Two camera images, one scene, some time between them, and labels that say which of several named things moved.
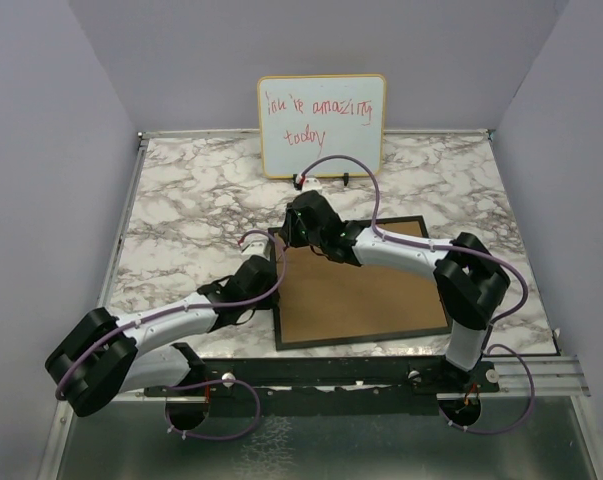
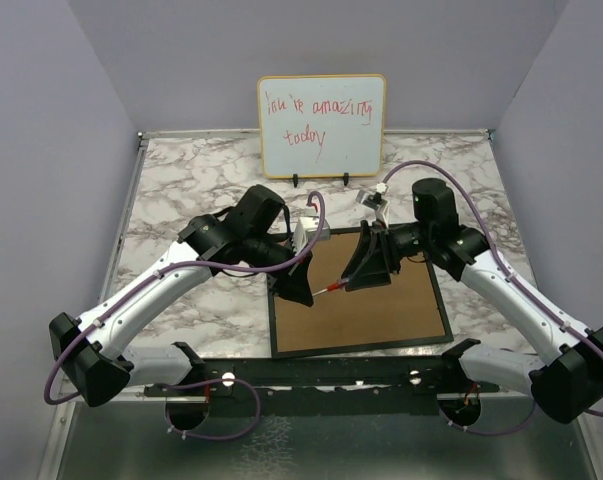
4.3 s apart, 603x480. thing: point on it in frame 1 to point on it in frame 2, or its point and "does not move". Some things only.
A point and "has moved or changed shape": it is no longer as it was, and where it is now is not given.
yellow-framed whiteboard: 305,117 does not move
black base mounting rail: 336,385 does not move
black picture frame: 416,226 has moved or changed shape
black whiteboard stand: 295,177 does not move
